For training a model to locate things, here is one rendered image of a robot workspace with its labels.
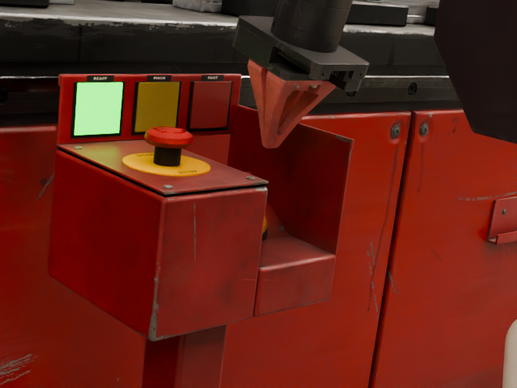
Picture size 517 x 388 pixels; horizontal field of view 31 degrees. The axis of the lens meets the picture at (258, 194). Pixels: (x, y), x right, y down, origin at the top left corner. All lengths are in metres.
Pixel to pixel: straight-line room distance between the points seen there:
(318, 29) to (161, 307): 0.25
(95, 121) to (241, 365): 0.50
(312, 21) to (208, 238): 0.19
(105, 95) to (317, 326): 0.58
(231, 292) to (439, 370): 0.84
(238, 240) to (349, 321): 0.61
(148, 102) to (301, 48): 0.17
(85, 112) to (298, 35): 0.20
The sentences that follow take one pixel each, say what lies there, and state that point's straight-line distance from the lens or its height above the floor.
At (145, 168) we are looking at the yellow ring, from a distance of 0.75.
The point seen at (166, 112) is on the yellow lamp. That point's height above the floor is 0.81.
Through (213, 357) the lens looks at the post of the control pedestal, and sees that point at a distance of 0.85.
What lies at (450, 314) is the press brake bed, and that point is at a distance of 1.52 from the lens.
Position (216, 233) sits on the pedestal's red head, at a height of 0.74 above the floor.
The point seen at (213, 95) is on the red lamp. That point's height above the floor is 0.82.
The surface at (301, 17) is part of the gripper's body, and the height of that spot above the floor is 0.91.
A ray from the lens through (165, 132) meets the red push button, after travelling 0.75.
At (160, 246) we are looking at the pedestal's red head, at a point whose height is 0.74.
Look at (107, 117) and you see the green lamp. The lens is 0.83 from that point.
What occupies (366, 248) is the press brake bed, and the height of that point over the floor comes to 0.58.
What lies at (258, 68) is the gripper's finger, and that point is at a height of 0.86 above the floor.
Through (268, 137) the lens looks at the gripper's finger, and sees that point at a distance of 0.80.
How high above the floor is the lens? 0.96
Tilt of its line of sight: 15 degrees down
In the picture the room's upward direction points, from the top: 7 degrees clockwise
